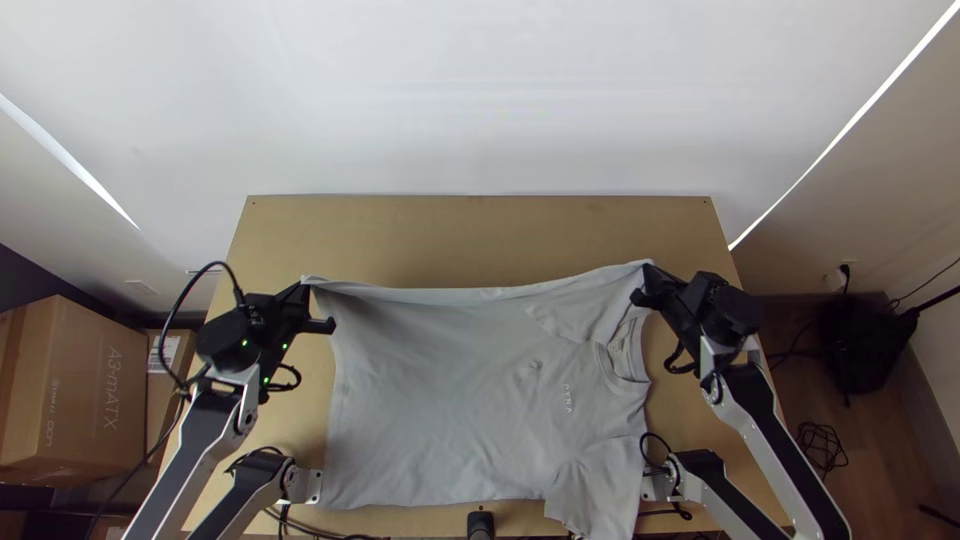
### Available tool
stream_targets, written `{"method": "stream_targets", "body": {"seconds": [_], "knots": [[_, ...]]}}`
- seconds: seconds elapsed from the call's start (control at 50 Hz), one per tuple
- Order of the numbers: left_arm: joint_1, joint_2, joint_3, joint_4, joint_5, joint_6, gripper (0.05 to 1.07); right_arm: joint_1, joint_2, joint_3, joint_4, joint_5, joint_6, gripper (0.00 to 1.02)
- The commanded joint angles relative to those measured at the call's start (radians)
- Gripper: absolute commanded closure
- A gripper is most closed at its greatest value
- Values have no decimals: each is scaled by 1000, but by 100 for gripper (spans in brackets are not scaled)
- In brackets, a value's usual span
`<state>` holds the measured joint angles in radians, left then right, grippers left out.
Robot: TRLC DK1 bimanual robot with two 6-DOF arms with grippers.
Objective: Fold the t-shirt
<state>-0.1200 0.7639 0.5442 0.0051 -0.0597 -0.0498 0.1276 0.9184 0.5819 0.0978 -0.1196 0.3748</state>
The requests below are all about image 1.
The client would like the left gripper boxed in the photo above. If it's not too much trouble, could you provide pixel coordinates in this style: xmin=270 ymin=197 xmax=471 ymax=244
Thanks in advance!
xmin=260 ymin=280 xmax=337 ymax=343

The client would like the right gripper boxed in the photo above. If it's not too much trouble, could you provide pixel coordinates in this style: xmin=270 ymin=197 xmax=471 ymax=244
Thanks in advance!
xmin=630 ymin=263 xmax=703 ymax=355

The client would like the grey t-shirt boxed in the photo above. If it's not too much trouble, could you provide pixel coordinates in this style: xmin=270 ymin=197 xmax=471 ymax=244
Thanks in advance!
xmin=301 ymin=259 xmax=655 ymax=540

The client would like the cardboard box with label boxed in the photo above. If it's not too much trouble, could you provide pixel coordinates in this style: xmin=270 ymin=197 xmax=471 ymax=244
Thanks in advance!
xmin=144 ymin=328 xmax=199 ymax=468

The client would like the black bag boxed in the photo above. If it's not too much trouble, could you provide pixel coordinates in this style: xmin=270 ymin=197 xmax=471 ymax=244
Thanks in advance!
xmin=816 ymin=294 xmax=921 ymax=397

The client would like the large cardboard box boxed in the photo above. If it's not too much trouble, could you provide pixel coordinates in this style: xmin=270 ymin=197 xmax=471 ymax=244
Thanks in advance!
xmin=0 ymin=294 xmax=150 ymax=486

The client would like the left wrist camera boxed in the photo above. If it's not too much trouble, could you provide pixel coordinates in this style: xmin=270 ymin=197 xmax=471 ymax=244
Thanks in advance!
xmin=239 ymin=294 xmax=273 ymax=331

